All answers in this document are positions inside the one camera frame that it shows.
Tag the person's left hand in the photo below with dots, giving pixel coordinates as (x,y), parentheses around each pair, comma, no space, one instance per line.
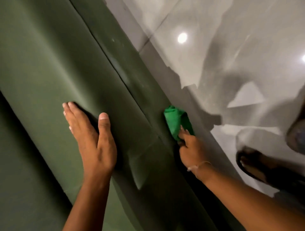
(95,152)

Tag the person's right hand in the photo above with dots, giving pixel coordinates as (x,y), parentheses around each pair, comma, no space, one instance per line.
(193,152)

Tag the person's left thumb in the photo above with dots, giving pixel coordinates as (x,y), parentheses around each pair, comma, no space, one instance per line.
(106,128)

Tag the person's right fingers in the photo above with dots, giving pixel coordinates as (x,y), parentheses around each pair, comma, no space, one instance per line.
(184,136)

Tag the green cleaning cloth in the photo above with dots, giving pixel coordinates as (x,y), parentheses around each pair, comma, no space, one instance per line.
(175,119)

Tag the person's right forearm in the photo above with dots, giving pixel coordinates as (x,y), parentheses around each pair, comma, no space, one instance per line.
(247,204)

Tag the person's left forearm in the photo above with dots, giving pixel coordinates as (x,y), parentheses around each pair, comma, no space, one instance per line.
(88,204)

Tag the dark green sofa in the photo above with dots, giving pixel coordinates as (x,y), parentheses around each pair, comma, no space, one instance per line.
(71,59)

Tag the black sandal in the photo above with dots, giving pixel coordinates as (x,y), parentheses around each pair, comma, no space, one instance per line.
(269,171)

